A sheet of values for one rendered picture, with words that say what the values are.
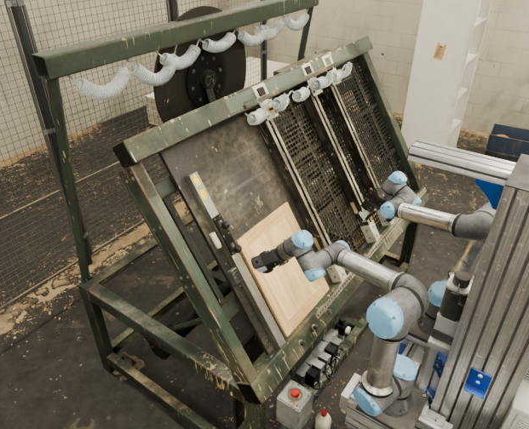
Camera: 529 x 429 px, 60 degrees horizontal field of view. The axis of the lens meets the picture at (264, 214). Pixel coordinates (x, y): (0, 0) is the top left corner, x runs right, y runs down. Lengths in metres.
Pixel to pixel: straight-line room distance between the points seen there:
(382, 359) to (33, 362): 2.76
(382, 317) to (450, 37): 4.52
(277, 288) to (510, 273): 1.16
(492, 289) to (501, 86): 5.63
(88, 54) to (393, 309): 1.65
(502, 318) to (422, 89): 4.40
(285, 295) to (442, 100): 3.96
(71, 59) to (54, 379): 2.26
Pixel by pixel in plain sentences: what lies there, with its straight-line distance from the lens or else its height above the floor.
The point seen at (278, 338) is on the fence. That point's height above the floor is 0.94.
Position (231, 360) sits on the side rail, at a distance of 2.19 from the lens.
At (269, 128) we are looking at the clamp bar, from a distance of 2.46.
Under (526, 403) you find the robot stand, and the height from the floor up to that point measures 1.23.
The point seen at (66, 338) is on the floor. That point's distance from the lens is 3.88.
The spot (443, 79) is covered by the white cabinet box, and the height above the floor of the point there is 1.07.
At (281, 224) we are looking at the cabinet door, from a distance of 2.43.
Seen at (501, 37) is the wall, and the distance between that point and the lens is 7.03.
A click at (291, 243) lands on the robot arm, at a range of 1.74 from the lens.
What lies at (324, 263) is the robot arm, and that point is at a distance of 1.76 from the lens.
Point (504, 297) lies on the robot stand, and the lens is 1.70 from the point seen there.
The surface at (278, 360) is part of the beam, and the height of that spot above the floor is 0.88.
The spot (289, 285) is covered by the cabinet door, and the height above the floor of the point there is 1.05.
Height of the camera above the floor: 2.69
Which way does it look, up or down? 34 degrees down
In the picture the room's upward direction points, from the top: straight up
